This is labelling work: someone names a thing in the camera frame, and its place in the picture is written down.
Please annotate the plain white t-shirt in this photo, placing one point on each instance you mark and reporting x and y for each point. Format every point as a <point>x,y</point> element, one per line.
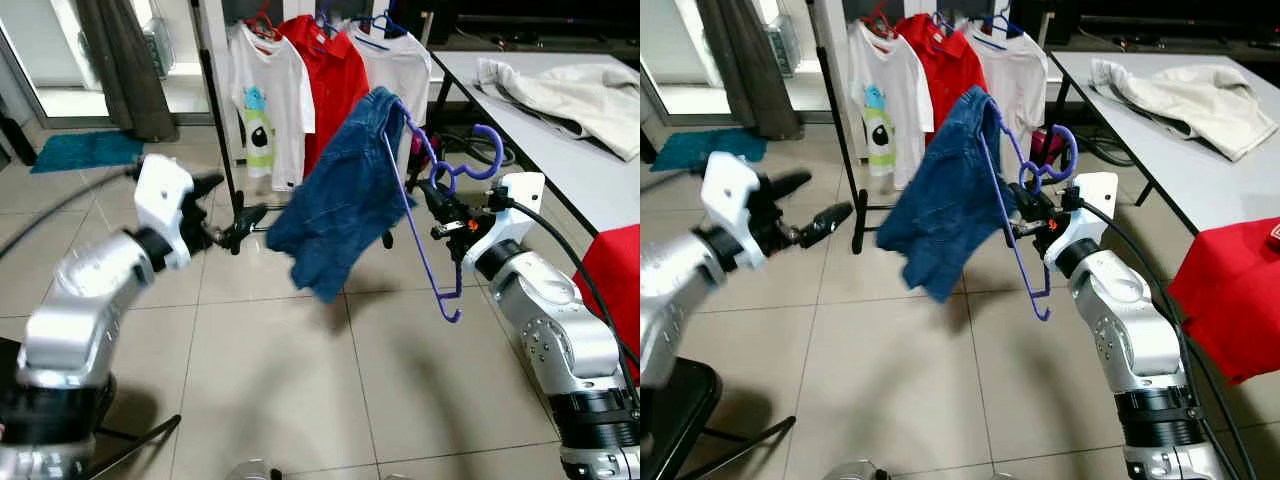
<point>1020,80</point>
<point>400,75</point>

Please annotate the red hanger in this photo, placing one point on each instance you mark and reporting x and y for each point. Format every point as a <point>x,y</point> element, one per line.
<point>262,22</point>
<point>880,18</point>

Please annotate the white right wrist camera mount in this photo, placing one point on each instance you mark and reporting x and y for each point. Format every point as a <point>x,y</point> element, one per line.
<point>515,215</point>
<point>1090,215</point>

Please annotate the beige jacket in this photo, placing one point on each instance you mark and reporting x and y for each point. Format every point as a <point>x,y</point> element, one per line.
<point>570,100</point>
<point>1190,100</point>

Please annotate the grey left robot knee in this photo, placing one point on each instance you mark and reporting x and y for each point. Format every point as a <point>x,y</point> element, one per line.
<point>860,472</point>
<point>252,472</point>

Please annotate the white table black legs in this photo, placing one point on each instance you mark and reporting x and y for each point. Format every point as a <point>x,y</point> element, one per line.
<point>560,175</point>
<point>1160,170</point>

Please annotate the teal floor mat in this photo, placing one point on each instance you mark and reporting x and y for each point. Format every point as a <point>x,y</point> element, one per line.
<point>705,150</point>
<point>85,152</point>

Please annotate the purple plastic hanger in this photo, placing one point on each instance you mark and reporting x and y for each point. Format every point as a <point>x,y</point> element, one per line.
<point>330,25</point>
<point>497,150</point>
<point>1072,150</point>
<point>945,25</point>

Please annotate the red polo shirt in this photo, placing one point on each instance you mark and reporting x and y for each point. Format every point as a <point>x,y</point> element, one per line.
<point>950,70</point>
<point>335,80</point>

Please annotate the grey curtain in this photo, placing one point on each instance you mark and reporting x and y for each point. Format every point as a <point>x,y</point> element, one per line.
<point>125,70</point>
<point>745,70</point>

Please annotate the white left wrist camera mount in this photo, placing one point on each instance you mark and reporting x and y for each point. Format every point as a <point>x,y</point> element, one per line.
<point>730,205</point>
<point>162,205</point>

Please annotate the red shirt white trim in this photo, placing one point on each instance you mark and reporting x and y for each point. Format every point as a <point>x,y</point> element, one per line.
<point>615,290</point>
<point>1230,290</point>

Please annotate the blue hanger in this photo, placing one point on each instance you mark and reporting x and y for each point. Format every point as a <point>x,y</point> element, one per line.
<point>1000,22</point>
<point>385,25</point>

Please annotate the black chrome clothes rack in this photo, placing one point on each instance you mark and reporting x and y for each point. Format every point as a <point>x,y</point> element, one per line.
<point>841,150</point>
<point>221,150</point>

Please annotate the grey metal appliance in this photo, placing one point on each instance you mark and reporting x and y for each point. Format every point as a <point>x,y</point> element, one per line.
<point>783,45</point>
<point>160,45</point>

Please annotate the black tv cabinet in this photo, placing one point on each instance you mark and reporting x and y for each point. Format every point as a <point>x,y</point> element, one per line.
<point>540,15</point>
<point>1150,15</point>

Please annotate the glass sliding door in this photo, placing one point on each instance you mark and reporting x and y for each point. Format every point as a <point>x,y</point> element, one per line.
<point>670,50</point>
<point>50,50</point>

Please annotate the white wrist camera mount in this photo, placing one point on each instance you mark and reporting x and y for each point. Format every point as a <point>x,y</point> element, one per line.
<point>515,215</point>
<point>162,205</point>
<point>730,205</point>
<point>1090,215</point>

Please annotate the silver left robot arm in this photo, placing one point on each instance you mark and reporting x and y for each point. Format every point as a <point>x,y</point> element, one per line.
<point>680,300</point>
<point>80,300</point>

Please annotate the blue denim shorts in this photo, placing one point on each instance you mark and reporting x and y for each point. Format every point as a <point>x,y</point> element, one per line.
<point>340,200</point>
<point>945,200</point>

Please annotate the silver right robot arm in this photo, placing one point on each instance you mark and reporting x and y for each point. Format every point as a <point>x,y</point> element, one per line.
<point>560,340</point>
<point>1130,340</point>

